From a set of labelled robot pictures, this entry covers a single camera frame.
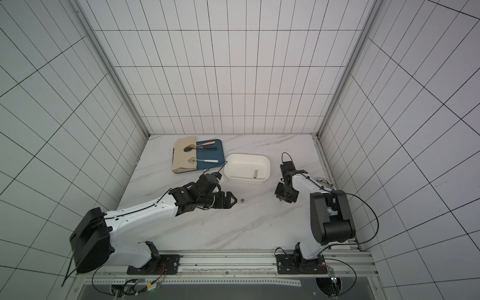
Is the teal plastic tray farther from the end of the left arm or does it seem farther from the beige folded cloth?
the end of the left arm

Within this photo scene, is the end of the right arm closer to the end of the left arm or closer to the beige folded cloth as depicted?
the end of the left arm

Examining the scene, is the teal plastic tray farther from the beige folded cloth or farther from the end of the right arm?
the end of the right arm

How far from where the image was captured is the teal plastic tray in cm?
106

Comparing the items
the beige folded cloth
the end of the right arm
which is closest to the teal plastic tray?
the beige folded cloth

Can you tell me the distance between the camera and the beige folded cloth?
1034 millimetres

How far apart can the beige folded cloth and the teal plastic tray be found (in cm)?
2
